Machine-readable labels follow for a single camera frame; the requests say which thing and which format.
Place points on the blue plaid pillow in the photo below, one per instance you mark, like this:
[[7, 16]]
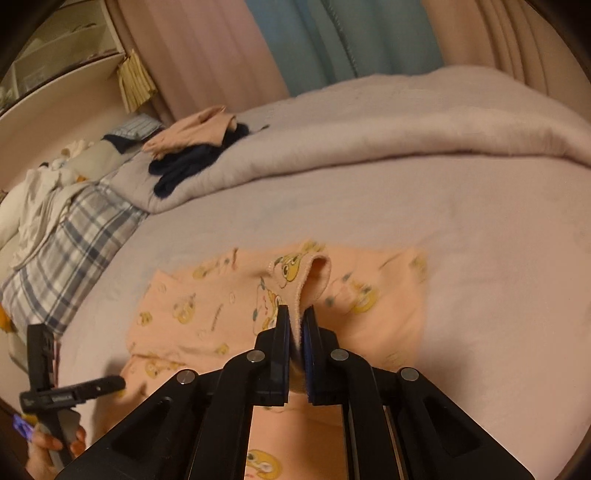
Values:
[[78, 240]]

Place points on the pink curtain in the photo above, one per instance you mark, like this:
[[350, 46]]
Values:
[[498, 41], [203, 46]]

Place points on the dark navy garment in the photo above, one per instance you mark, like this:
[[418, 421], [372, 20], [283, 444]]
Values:
[[184, 167]]

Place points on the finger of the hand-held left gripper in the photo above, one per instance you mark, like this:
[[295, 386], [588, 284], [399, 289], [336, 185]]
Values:
[[99, 385]]

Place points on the person's left hand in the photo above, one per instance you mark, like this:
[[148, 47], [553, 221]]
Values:
[[46, 454]]

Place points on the peach cartoon-print pajama garment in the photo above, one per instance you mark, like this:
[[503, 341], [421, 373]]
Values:
[[194, 304]]

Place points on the bed with pale sheet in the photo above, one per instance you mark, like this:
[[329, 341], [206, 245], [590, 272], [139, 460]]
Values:
[[475, 286]]

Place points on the pile of white clothes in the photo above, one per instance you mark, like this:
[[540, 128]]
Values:
[[37, 203]]

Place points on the blue curtain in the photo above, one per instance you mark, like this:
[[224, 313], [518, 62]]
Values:
[[332, 37]]

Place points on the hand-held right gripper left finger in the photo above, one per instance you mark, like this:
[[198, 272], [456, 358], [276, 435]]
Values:
[[284, 334]]

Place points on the folded plain peach garment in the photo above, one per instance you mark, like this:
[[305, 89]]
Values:
[[194, 134]]

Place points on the white shelf unit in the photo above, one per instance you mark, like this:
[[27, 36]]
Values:
[[60, 90]]

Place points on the blue striped pillow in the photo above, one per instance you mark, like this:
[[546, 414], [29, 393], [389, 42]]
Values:
[[138, 125]]

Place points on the grey quilted blanket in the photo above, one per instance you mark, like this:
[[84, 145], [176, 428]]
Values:
[[369, 120]]

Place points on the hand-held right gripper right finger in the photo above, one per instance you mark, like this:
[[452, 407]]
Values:
[[308, 337]]

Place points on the yellow hanging cloth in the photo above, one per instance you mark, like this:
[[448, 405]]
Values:
[[136, 81]]

